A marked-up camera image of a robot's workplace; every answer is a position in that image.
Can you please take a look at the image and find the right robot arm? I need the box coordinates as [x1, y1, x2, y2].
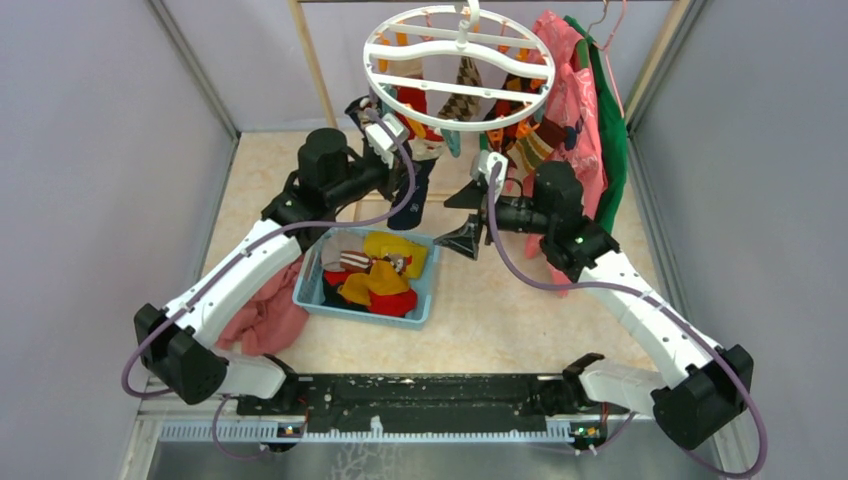
[437, 160, 767, 450]

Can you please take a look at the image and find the pink patterned hanging garment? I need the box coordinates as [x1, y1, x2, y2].
[523, 9, 607, 296]

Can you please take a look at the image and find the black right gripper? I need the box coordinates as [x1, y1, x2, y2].
[433, 178, 553, 259]

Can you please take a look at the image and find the green hanging garment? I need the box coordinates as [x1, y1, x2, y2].
[563, 16, 628, 233]

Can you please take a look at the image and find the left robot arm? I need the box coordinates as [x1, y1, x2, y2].
[121, 118, 415, 414]

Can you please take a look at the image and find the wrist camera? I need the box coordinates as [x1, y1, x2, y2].
[365, 113, 409, 167]
[470, 150, 509, 198]

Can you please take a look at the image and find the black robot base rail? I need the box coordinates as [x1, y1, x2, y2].
[236, 367, 627, 439]

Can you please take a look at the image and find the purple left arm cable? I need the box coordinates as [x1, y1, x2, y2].
[121, 109, 419, 463]

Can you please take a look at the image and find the yellow sock in basket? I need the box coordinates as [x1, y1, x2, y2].
[363, 231, 429, 279]

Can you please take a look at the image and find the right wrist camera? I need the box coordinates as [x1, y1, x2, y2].
[470, 150, 509, 198]

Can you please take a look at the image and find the pink cloth on floor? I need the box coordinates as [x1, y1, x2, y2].
[215, 256, 309, 356]

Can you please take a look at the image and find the white round clip hanger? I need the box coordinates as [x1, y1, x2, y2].
[362, 1, 556, 132]

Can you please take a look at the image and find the navy blue patterned sock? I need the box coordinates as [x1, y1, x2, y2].
[387, 159, 437, 231]

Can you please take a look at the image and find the light wooden clothes rack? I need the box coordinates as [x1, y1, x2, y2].
[296, 1, 672, 115]

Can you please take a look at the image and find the mustard yellow ribbed sock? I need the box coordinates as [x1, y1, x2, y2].
[338, 260, 418, 316]

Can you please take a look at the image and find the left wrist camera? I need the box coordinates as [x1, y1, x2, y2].
[365, 113, 409, 167]

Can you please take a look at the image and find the dark red argyle sock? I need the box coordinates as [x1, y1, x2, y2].
[486, 72, 548, 144]

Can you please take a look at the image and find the red santa sock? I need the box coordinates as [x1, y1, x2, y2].
[395, 67, 444, 142]

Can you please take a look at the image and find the red cloth in basket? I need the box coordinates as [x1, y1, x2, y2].
[322, 267, 418, 317]

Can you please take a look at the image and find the light blue plastic basket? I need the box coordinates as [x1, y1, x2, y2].
[292, 229, 441, 330]

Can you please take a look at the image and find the argyle brown cream sock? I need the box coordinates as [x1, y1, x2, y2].
[437, 56, 482, 122]

